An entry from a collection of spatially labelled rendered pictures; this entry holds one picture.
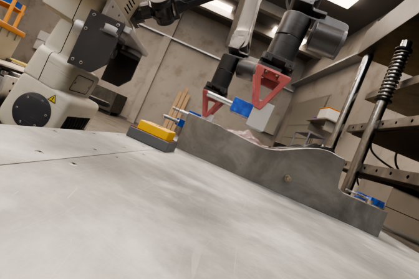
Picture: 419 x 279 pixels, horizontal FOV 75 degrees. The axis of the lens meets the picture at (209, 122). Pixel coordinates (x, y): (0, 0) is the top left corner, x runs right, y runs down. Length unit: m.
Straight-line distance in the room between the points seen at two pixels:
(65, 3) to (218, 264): 0.87
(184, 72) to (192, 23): 2.02
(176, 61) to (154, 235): 11.27
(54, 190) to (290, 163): 0.55
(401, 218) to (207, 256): 1.27
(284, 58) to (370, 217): 0.41
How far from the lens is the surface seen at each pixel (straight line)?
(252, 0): 1.11
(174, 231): 0.18
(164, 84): 11.28
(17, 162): 0.21
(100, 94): 10.33
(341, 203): 0.71
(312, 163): 0.67
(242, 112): 0.53
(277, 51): 0.55
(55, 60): 0.88
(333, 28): 0.59
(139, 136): 0.51
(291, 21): 0.58
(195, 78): 11.24
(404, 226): 1.42
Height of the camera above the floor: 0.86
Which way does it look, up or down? 2 degrees up
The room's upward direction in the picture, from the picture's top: 23 degrees clockwise
